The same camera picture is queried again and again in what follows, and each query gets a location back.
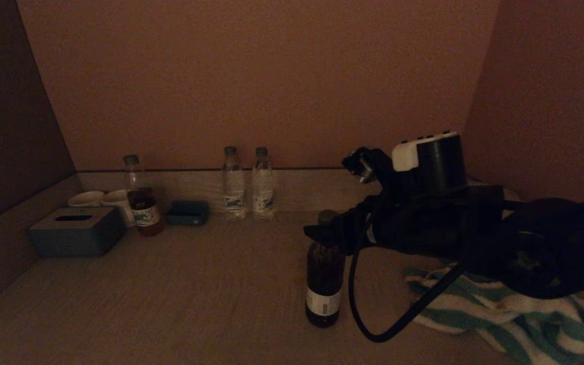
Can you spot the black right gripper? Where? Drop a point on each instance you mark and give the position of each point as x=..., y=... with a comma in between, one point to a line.
x=439, y=223

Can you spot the dark tea bottle white label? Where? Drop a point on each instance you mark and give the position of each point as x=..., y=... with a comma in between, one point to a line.
x=325, y=284

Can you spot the teal white striped towel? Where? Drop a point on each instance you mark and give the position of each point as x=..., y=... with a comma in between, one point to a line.
x=525, y=319

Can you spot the black red right robot arm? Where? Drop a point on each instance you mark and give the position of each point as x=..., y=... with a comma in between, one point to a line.
x=555, y=243

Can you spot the clear water bottle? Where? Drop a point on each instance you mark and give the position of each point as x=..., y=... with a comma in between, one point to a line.
x=233, y=187
x=263, y=187

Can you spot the small blue tray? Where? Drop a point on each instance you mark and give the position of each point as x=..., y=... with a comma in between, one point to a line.
x=188, y=215

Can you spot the half-full tea bottle blue label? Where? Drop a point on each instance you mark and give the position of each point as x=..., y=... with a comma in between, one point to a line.
x=145, y=215

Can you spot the blue-grey tissue box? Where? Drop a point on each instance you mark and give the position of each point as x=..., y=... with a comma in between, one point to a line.
x=76, y=238

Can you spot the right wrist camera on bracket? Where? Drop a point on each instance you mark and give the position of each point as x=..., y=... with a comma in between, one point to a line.
x=368, y=165

